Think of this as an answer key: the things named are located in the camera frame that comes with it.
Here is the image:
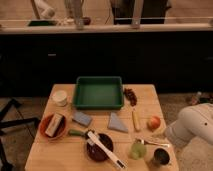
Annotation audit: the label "dark metal cup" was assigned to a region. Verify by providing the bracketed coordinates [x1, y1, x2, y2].
[152, 148, 170, 167]

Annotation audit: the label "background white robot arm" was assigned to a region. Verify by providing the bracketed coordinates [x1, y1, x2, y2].
[35, 0, 55, 19]

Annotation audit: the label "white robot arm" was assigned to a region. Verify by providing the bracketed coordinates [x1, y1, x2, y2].
[164, 103, 213, 148]

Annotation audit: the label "green plastic tray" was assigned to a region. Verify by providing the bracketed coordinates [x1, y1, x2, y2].
[72, 76, 124, 110]

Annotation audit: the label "dark red grapes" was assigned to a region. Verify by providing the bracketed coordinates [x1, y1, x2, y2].
[124, 88, 137, 106]

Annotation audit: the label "grey triangular cloth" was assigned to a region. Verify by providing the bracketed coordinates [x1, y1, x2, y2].
[108, 112, 128, 133]

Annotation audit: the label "blue rectangular sponge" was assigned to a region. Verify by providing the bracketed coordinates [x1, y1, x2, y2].
[73, 112, 92, 127]

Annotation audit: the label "white cup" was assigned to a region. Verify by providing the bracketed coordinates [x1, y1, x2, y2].
[52, 90, 67, 107]

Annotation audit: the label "wooden table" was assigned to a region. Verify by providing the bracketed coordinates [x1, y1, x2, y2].
[25, 84, 179, 171]

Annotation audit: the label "red yellow apple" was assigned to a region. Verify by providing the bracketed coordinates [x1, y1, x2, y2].
[147, 116, 161, 130]

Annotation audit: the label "white black box in bowl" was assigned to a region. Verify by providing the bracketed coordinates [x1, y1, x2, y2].
[45, 113, 63, 137]

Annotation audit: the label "silver fork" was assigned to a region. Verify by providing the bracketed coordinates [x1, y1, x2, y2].
[135, 139, 170, 147]

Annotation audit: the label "dark brown bowl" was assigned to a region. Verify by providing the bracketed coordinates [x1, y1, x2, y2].
[86, 133, 114, 162]

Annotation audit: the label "orange bowl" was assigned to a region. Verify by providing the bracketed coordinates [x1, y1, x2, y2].
[39, 115, 67, 141]

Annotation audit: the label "light green cup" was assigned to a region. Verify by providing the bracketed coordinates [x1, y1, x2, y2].
[129, 141, 147, 160]

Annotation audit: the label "black tripod stand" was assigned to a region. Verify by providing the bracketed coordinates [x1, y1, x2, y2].
[0, 99, 40, 171]

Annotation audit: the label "green handled utensil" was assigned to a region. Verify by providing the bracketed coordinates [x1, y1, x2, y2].
[68, 129, 86, 138]

